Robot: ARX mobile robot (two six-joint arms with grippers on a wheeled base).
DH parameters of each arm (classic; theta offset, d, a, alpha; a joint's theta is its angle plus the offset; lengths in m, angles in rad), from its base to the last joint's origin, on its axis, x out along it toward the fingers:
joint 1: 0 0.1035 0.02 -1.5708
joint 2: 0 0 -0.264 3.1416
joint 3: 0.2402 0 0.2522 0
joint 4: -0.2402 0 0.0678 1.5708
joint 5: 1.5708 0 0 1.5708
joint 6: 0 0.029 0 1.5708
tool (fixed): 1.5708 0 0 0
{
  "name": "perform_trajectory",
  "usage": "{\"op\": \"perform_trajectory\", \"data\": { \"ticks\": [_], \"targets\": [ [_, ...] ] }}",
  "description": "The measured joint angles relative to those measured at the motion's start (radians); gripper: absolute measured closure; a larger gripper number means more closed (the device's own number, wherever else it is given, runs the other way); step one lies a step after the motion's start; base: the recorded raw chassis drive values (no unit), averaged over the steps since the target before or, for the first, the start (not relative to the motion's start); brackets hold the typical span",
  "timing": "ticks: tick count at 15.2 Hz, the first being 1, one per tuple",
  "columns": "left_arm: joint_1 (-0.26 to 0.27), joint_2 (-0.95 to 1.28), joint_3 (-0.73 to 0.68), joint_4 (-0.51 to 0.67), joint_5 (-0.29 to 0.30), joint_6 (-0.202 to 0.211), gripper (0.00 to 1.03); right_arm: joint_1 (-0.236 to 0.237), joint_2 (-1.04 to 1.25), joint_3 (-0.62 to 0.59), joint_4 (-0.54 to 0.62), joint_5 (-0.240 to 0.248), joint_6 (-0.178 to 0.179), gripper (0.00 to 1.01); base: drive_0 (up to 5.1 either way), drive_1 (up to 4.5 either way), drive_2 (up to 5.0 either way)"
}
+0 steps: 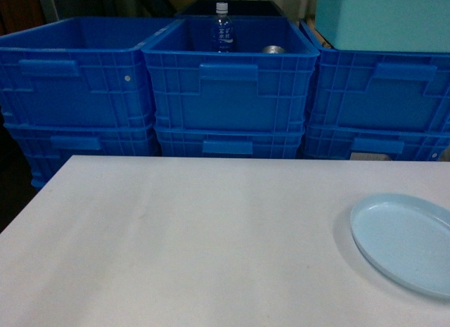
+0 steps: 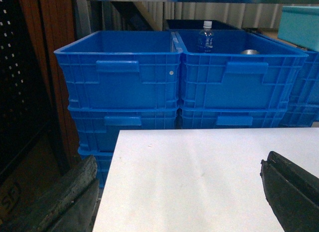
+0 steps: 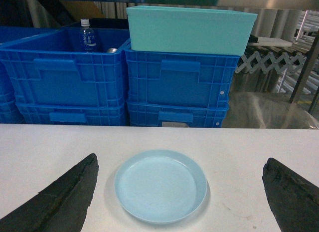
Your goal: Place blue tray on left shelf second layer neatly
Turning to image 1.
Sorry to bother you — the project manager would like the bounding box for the blue crate top right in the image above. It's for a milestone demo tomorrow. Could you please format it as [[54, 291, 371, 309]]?
[[299, 20, 449, 133]]

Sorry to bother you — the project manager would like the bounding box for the blue crate top middle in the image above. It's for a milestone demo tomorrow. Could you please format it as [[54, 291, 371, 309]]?
[[142, 17, 319, 132]]

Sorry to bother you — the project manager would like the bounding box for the blue crate bottom left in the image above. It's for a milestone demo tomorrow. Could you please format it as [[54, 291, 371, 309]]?
[[5, 124, 160, 190]]

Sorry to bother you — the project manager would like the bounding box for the teal plastic box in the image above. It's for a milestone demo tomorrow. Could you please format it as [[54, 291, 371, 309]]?
[[315, 0, 449, 53]]

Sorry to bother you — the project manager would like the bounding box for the blue crate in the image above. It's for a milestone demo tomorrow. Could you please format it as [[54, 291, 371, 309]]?
[[302, 125, 449, 161], [155, 127, 304, 159], [142, 17, 319, 132], [1, 17, 169, 129], [299, 20, 449, 133], [5, 124, 160, 190]]

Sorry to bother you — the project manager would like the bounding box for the blue crate bottom right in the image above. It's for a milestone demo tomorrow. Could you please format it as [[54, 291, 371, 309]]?
[[302, 125, 449, 161]]

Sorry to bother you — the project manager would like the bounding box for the silver metal can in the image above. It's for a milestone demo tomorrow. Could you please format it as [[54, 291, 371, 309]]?
[[262, 45, 286, 54]]

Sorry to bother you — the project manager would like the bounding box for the light blue oval tray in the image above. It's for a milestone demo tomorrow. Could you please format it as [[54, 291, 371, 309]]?
[[349, 193, 449, 300]]

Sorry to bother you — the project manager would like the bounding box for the dark crate behind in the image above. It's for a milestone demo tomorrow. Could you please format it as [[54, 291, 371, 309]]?
[[176, 0, 285, 17]]

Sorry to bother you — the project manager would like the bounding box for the clear water bottle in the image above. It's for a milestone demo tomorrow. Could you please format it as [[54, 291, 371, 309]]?
[[210, 1, 235, 53]]

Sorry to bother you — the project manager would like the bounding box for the blue crate top left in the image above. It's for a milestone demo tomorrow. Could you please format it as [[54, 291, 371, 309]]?
[[1, 17, 169, 129]]

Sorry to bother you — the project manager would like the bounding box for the blue crate bottom middle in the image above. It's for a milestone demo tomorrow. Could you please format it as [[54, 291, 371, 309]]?
[[155, 127, 304, 159]]

